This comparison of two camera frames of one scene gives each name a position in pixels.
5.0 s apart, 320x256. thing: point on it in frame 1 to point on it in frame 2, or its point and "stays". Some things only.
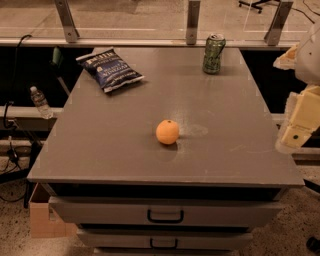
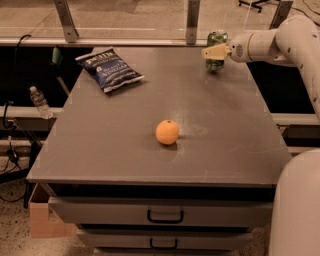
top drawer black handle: x=152 y=220 stays
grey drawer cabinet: x=128 y=194 stays
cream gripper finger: x=301 y=120 to x=238 y=51
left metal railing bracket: x=71 y=33 stays
